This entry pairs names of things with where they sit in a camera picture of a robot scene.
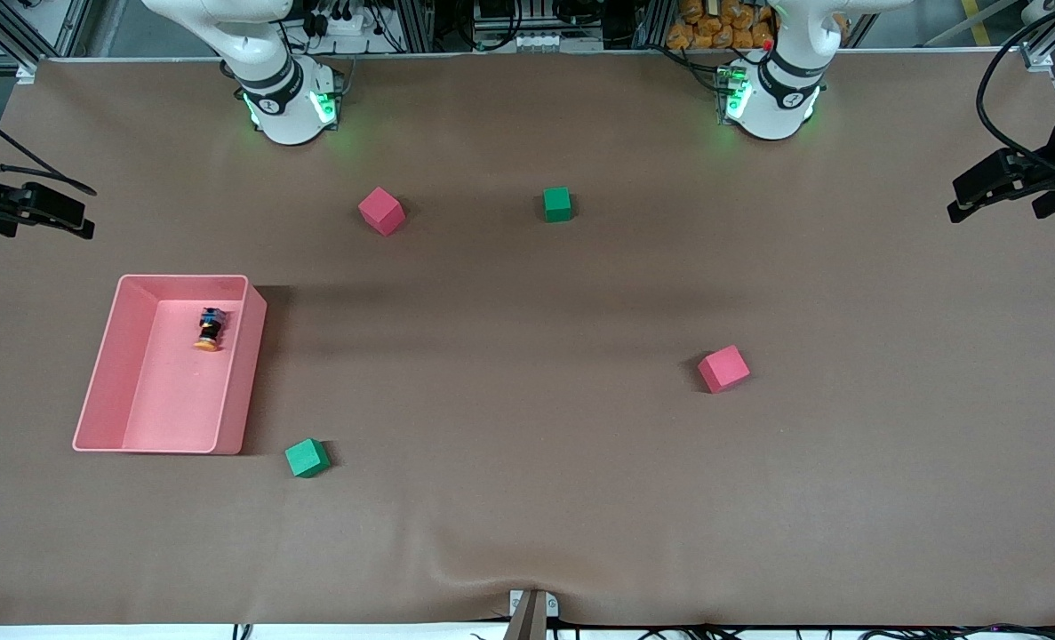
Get pink cube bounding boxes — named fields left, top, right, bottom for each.
left=357, top=186, right=406, bottom=237
left=697, top=344, right=752, bottom=395

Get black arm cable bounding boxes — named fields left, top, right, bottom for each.
left=0, top=100, right=99, bottom=196
left=976, top=0, right=1055, bottom=179

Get white power strip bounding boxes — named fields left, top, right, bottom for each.
left=309, top=7, right=368, bottom=36

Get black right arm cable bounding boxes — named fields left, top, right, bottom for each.
left=0, top=100, right=99, bottom=196

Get white connector strip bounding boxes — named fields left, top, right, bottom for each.
left=490, top=31, right=603, bottom=52

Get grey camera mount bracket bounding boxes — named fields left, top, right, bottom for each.
left=505, top=588, right=560, bottom=640

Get pink plastic bin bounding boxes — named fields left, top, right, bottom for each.
left=72, top=274, right=268, bottom=456

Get orange capped black button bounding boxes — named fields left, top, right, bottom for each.
left=194, top=307, right=228, bottom=353

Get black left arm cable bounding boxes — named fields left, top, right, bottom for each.
left=976, top=0, right=1055, bottom=179

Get orange snack bags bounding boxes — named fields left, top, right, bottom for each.
left=667, top=0, right=777, bottom=51

